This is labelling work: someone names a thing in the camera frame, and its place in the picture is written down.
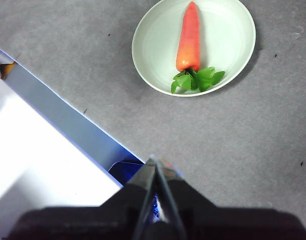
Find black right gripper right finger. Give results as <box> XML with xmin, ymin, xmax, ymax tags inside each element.
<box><xmin>156</xmin><ymin>157</ymin><xmax>306</xmax><ymax>240</ymax></box>

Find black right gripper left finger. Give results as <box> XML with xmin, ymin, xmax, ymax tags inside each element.
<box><xmin>2</xmin><ymin>154</ymin><xmax>157</xmax><ymax>240</ymax></box>

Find green plate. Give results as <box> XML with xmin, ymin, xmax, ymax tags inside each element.
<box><xmin>131</xmin><ymin>0</ymin><xmax>257</xmax><ymax>98</ymax></box>

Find orange toy carrot green leaves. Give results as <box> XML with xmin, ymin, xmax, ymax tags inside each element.
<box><xmin>170</xmin><ymin>1</ymin><xmax>226</xmax><ymax>95</ymax></box>

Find dark blue glossy object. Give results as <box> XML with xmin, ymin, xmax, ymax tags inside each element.
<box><xmin>108</xmin><ymin>159</ymin><xmax>145</xmax><ymax>187</ymax></box>

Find small brown scrap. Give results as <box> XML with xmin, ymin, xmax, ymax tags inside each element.
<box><xmin>0</xmin><ymin>61</ymin><xmax>17</xmax><ymax>80</ymax></box>

